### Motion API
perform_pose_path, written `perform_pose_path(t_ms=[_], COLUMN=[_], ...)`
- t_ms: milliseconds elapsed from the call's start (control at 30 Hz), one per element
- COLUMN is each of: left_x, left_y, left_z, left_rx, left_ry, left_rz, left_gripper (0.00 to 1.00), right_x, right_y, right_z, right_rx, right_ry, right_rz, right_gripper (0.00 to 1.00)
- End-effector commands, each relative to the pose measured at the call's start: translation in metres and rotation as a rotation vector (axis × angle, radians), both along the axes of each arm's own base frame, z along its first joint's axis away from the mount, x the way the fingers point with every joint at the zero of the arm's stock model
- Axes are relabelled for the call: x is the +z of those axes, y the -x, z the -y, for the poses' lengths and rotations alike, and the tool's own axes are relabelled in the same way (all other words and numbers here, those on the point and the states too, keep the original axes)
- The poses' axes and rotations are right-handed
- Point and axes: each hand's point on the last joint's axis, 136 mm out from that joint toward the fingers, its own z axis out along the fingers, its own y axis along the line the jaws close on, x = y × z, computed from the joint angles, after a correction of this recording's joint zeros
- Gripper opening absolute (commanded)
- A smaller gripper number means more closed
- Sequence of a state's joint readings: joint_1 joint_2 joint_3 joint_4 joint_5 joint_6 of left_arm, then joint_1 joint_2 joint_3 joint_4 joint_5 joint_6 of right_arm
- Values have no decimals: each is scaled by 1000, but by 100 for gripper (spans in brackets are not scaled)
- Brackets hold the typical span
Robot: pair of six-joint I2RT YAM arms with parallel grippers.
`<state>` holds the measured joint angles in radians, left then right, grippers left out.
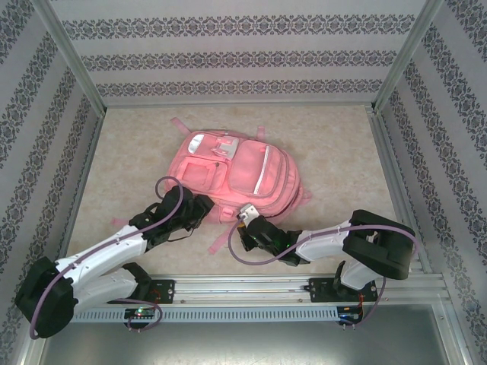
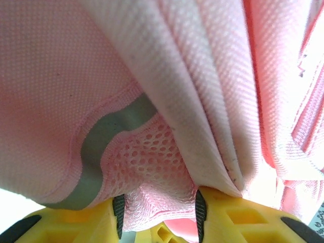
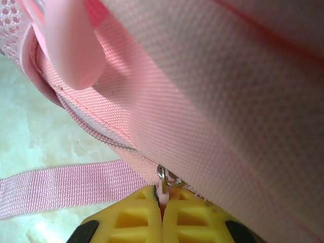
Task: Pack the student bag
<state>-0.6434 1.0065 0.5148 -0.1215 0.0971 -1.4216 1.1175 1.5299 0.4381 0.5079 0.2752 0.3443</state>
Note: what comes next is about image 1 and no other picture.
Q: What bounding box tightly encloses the pink backpack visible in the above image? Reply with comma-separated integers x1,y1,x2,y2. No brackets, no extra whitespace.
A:
110,116,313,256

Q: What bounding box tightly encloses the left small circuit board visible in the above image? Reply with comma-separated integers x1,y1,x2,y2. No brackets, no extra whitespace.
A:
124,306,158,320

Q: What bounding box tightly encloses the small circuit board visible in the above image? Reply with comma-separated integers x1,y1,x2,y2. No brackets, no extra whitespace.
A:
124,306,158,320
338,306,365,323

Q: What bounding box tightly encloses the grey sheet metal panel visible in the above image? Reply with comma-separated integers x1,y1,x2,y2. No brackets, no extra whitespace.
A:
14,303,473,365

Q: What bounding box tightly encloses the right small circuit board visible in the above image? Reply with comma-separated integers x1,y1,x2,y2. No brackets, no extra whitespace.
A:
338,306,365,323

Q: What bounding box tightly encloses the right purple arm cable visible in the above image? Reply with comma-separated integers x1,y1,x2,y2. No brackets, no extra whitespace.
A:
227,214,420,328

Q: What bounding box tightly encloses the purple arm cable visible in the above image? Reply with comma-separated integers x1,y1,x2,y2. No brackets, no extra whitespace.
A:
29,176,187,340
227,214,420,328

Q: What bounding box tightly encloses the left thin black cable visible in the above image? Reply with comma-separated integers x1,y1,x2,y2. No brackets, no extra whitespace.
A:
165,224,202,243

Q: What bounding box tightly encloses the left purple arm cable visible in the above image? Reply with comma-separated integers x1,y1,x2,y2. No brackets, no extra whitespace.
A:
29,176,187,340

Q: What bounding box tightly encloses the wide aluminium mounting rail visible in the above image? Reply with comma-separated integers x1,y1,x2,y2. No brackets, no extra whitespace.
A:
36,275,448,305

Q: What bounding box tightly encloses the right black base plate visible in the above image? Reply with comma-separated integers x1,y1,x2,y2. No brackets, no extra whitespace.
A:
310,277,380,303

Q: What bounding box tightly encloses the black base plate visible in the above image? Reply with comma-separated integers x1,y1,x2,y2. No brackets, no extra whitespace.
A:
310,277,380,303
150,279,177,305

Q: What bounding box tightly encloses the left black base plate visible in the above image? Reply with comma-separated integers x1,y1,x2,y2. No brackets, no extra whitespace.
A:
150,279,177,305

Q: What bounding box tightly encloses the slotted grey cable duct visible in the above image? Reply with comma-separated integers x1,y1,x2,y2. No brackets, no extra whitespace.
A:
72,306,340,323

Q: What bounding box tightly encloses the aluminium frame post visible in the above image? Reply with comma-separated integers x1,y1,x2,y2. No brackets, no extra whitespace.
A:
33,0,107,117
372,0,446,113

